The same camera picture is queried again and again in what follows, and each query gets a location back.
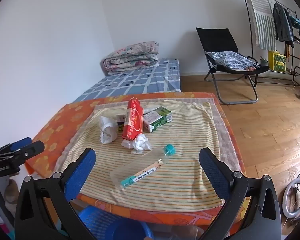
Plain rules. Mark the teal hanging garment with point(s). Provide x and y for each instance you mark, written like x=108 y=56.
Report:
x=297 y=22

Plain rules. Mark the blue plastic basket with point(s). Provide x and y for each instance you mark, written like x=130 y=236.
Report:
x=102 y=220

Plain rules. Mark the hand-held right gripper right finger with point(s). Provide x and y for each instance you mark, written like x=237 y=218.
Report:
x=212 y=172

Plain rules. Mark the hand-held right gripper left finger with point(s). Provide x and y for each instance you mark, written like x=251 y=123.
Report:
x=82 y=170

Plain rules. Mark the yellow green box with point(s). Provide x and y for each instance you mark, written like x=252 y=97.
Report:
x=277 y=61

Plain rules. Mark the beige fuzzy item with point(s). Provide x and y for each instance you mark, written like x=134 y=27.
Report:
x=11 y=191

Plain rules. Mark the green and white carton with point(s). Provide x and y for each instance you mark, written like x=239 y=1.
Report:
x=157 y=120

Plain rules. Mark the dark hanging jacket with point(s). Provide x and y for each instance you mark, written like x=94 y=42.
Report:
x=282 y=25

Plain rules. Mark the black folding chair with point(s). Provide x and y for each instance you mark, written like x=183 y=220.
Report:
x=215 y=38

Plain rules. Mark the yellow striped cloth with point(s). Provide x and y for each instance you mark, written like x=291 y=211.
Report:
x=185 y=140

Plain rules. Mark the blue striped cushion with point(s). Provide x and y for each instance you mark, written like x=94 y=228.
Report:
x=230 y=58

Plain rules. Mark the blue checkered mattress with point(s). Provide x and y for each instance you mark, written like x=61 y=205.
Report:
x=145 y=80

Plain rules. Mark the black metal clothes rack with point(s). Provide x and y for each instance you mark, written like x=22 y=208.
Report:
x=298 y=70

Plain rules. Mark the orange floral sheet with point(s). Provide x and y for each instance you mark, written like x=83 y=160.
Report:
x=62 y=125

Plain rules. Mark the small yellow black item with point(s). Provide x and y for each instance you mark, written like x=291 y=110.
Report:
x=120 y=122

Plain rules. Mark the folded floral quilt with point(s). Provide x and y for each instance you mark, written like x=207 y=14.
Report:
x=132 y=57

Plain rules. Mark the red paper packet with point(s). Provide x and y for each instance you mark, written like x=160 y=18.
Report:
x=132 y=122

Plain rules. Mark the white tissue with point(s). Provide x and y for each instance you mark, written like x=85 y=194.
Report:
x=107 y=130
x=138 y=143

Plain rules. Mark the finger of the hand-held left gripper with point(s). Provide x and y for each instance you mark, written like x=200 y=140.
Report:
x=22 y=143
x=32 y=148

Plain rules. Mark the clear plastic bottle teal cap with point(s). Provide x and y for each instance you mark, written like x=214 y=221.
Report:
x=140 y=167

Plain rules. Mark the green striped hanging towel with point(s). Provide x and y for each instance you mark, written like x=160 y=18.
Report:
x=261 y=22

